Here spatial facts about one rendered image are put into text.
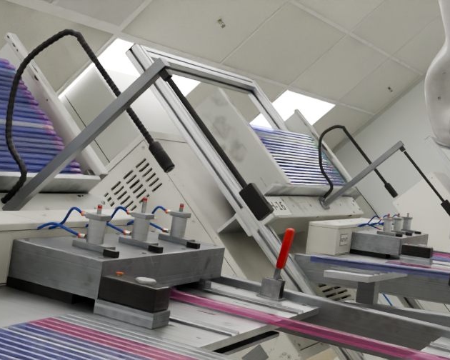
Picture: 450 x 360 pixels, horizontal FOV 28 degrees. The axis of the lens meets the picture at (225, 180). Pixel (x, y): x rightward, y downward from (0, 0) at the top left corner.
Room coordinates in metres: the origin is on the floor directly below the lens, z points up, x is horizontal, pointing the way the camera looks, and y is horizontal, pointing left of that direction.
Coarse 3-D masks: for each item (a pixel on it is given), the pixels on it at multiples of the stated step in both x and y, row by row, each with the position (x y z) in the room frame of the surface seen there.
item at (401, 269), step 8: (312, 256) 1.53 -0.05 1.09; (320, 256) 1.52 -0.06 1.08; (336, 264) 1.52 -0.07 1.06; (344, 264) 1.52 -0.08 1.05; (352, 264) 1.51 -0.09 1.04; (360, 264) 1.51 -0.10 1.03; (368, 264) 1.51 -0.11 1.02; (376, 264) 1.50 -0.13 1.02; (384, 264) 1.50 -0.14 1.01; (400, 272) 1.50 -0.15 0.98; (408, 272) 1.50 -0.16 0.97; (416, 272) 1.49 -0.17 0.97; (424, 272) 1.49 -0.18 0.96; (432, 272) 1.49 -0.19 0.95; (440, 272) 1.48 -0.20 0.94; (448, 272) 1.48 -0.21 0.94
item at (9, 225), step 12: (0, 216) 1.06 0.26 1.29; (12, 216) 1.08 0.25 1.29; (24, 216) 1.11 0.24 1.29; (36, 216) 1.13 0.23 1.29; (48, 216) 1.15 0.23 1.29; (60, 216) 1.17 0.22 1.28; (72, 216) 1.19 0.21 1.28; (84, 216) 1.22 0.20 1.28; (120, 216) 1.30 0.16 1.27; (0, 228) 1.01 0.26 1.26; (12, 228) 1.03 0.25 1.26; (24, 228) 1.06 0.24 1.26; (36, 228) 1.08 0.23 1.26; (48, 228) 1.10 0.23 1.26; (60, 228) 1.13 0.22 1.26; (72, 228) 1.16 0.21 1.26; (84, 228) 1.18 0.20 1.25; (108, 228) 1.24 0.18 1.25; (120, 228) 1.27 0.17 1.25; (132, 228) 1.31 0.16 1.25; (0, 240) 1.02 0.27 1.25; (12, 240) 1.04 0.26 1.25; (0, 252) 1.03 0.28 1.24; (0, 264) 1.03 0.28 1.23; (0, 276) 1.04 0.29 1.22
